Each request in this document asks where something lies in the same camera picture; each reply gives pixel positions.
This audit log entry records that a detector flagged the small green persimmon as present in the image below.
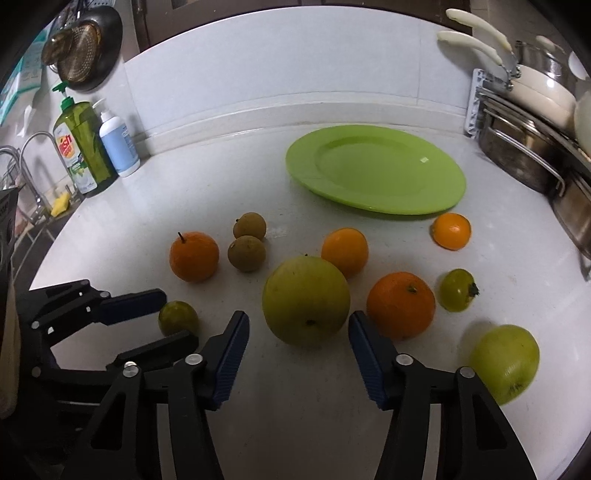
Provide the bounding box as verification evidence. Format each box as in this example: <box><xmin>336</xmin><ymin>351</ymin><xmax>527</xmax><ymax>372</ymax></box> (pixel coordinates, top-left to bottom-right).
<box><xmin>438</xmin><ymin>269</ymin><xmax>480</xmax><ymax>313</ymax></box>
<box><xmin>158</xmin><ymin>301</ymin><xmax>199</xmax><ymax>336</ymax></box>

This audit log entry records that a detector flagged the green apple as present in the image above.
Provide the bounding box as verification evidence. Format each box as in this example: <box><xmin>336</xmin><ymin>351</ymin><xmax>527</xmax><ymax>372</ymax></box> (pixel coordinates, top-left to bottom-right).
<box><xmin>468</xmin><ymin>324</ymin><xmax>540</xmax><ymax>405</ymax></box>

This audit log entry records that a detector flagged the orange tangerine with stem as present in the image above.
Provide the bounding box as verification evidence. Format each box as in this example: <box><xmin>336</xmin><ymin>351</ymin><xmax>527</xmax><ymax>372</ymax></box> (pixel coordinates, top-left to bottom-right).
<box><xmin>169</xmin><ymin>231</ymin><xmax>219</xmax><ymax>283</ymax></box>

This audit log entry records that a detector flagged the brown longan fruit front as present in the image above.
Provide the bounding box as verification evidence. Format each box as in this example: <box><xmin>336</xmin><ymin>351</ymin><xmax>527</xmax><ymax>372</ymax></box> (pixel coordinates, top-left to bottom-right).
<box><xmin>228</xmin><ymin>235</ymin><xmax>266</xmax><ymax>273</ymax></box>

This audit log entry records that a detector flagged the brown longan fruit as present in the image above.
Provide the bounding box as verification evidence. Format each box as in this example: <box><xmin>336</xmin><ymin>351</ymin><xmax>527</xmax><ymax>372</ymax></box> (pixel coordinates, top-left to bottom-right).
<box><xmin>232</xmin><ymin>212</ymin><xmax>266</xmax><ymax>240</ymax></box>
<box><xmin>228</xmin><ymin>235</ymin><xmax>266</xmax><ymax>273</ymax></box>

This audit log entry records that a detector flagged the large yellow-green pear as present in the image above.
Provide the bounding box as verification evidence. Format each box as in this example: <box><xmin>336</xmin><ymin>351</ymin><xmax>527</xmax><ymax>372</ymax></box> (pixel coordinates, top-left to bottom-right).
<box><xmin>262</xmin><ymin>255</ymin><xmax>351</xmax><ymax>347</ymax></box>

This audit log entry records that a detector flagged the large orange tangerine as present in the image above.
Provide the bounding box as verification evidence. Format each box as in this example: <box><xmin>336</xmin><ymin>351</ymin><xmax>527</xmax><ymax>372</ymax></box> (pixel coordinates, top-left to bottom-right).
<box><xmin>366</xmin><ymin>272</ymin><xmax>436</xmax><ymax>341</ymax></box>

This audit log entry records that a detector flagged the small orange tangerine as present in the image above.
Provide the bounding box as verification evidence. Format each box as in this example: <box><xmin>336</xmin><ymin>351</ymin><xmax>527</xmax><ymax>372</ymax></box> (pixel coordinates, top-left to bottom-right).
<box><xmin>321</xmin><ymin>228</ymin><xmax>369</xmax><ymax>279</ymax></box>

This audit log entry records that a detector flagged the small orange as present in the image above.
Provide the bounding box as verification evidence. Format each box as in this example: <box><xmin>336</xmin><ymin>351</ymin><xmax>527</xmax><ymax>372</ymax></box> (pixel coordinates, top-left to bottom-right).
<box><xmin>430</xmin><ymin>212</ymin><xmax>472</xmax><ymax>251</ymax></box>

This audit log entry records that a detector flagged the chrome faucet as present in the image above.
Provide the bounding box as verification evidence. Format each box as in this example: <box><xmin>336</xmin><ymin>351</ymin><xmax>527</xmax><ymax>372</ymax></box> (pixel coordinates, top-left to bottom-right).
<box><xmin>1</xmin><ymin>131</ymin><xmax>58</xmax><ymax>227</ymax></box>

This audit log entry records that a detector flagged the yellow sponge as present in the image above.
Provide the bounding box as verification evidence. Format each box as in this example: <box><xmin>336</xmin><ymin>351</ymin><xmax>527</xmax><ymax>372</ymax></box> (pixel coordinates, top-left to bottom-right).
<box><xmin>50</xmin><ymin>191</ymin><xmax>71</xmax><ymax>218</ymax></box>

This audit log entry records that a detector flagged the green dish soap bottle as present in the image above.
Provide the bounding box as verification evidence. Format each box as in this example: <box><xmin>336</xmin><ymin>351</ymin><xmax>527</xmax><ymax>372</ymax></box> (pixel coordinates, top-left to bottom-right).
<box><xmin>52</xmin><ymin>82</ymin><xmax>117</xmax><ymax>197</ymax></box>

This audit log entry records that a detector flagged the white blue pump bottle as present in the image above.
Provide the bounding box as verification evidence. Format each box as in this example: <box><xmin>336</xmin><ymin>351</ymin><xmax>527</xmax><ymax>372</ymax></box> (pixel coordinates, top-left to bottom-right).
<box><xmin>93</xmin><ymin>98</ymin><xmax>140</xmax><ymax>177</ymax></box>

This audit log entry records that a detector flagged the teal paper box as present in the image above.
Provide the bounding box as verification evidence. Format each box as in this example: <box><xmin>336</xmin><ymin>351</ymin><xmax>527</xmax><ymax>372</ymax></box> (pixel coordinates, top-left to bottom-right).
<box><xmin>1</xmin><ymin>40</ymin><xmax>44</xmax><ymax>124</ymax></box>

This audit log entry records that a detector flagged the steel pot lower right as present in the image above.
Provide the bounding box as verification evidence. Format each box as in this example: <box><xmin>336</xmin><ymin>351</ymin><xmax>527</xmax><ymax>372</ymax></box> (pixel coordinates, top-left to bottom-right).
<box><xmin>551</xmin><ymin>175</ymin><xmax>591</xmax><ymax>258</ymax></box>

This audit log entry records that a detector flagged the copper strainer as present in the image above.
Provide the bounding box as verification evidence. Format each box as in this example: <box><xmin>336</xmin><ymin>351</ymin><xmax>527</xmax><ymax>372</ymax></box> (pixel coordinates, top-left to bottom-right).
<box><xmin>41</xmin><ymin>22</ymin><xmax>100</xmax><ymax>85</ymax></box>

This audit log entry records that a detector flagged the green plate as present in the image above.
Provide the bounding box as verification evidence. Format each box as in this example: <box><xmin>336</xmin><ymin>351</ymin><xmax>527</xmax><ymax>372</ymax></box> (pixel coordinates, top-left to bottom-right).
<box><xmin>286</xmin><ymin>125</ymin><xmax>467</xmax><ymax>216</ymax></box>

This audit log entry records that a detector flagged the black frying pan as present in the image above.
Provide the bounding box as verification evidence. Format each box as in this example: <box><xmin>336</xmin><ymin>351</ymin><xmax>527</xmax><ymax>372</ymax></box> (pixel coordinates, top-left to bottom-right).
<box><xmin>65</xmin><ymin>6</ymin><xmax>123</xmax><ymax>92</ymax></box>

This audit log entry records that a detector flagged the steel pot lower left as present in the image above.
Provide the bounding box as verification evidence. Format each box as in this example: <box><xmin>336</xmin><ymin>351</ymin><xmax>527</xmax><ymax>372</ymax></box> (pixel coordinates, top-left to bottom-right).
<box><xmin>478</xmin><ymin>108</ymin><xmax>566</xmax><ymax>197</ymax></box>

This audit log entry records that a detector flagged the white ceramic kettle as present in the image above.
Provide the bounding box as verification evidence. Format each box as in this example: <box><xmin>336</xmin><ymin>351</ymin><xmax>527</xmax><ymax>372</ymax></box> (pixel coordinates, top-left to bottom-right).
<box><xmin>574</xmin><ymin>90</ymin><xmax>591</xmax><ymax>157</ymax></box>

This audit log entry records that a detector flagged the grey pot rack shelf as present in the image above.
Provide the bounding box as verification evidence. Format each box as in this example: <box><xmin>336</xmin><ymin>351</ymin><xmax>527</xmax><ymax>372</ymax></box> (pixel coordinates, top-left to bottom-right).
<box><xmin>464</xmin><ymin>68</ymin><xmax>590</xmax><ymax>182</ymax></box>

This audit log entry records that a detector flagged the white cream saucepan lower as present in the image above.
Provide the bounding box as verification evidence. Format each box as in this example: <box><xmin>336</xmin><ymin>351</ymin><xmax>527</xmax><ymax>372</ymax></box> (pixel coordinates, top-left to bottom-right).
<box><xmin>437</xmin><ymin>31</ymin><xmax>576</xmax><ymax>135</ymax></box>

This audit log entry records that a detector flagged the steel pot with lid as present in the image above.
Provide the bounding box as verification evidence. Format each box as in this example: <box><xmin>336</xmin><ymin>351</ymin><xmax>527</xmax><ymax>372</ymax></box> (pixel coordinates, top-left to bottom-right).
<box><xmin>515</xmin><ymin>36</ymin><xmax>576</xmax><ymax>89</ymax></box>

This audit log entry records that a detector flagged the dark wooden window frame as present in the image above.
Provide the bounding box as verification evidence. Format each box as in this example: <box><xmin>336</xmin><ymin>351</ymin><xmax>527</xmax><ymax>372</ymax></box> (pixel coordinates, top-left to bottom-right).
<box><xmin>130</xmin><ymin>0</ymin><xmax>471</xmax><ymax>52</ymax></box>

